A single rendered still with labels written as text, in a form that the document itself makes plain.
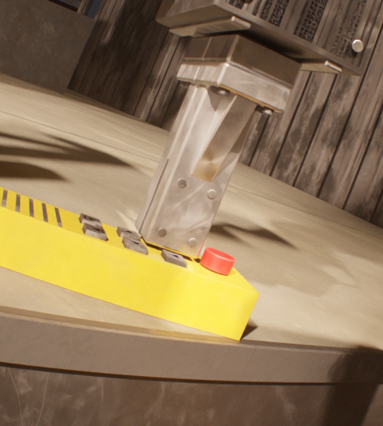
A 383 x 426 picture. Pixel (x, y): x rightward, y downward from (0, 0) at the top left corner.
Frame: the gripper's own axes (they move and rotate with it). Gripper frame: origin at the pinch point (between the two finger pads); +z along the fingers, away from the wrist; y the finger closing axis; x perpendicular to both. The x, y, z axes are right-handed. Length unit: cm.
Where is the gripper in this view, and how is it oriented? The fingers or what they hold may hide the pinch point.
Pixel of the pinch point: (179, 205)
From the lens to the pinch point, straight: 58.9
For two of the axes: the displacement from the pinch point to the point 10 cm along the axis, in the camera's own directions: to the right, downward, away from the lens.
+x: -9.0, -3.2, -3.1
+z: -3.7, 9.2, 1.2
